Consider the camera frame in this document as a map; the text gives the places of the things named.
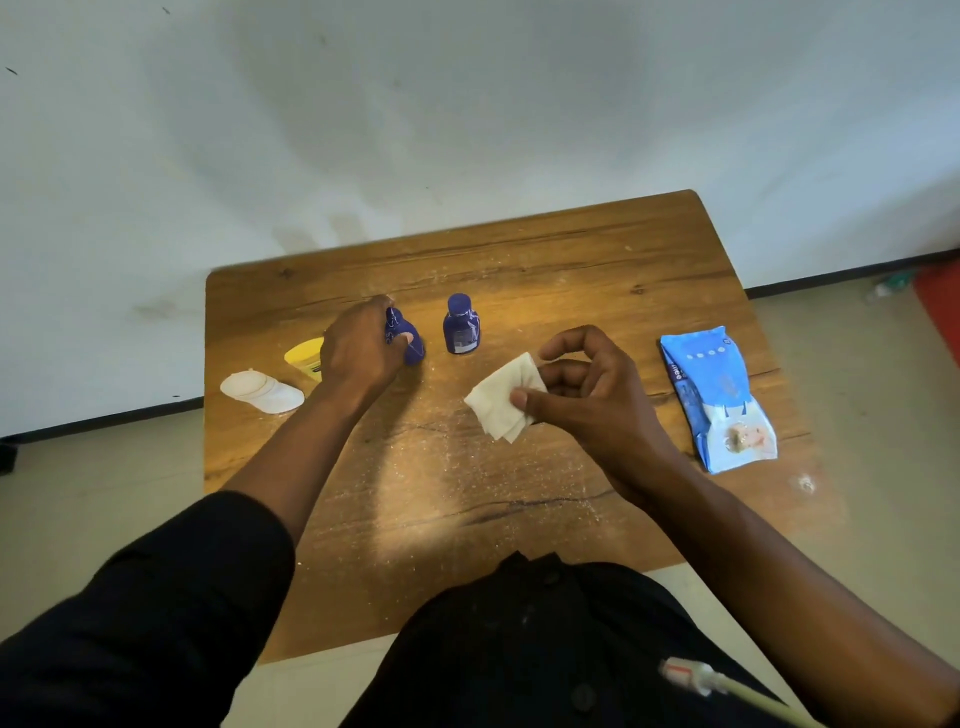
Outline person's right hand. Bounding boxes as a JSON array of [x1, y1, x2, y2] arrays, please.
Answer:
[[509, 324, 680, 508]]

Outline person's left hand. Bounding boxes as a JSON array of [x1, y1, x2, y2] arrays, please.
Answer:
[[318, 294, 415, 410]]

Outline dark blue bottle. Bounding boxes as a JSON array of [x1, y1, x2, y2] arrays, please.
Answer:
[[384, 305, 427, 367], [442, 293, 482, 356]]

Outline yellow bottle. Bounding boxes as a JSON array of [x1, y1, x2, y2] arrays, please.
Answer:
[[283, 336, 326, 383]]

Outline white wipe cloth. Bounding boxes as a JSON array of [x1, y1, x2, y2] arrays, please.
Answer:
[[463, 352, 549, 445]]

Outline white bottle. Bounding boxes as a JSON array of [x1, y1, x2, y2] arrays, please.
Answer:
[[218, 368, 306, 415]]

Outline blue wet wipes pack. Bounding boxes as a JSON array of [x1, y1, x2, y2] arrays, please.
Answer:
[[659, 325, 779, 475]]

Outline person's right forearm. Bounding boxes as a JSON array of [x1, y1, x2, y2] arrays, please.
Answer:
[[629, 457, 960, 728]]

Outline person's left forearm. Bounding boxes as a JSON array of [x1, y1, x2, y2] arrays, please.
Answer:
[[224, 378, 376, 545]]

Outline person's black clothing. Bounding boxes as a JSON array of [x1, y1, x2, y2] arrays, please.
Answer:
[[0, 491, 960, 728]]

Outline wooden table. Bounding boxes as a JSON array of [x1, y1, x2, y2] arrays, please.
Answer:
[[203, 188, 841, 665]]

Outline green white floor litter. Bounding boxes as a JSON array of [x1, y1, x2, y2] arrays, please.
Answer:
[[863, 269, 918, 303]]

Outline red floor object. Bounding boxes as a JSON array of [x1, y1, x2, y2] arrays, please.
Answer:
[[913, 258, 960, 369]]

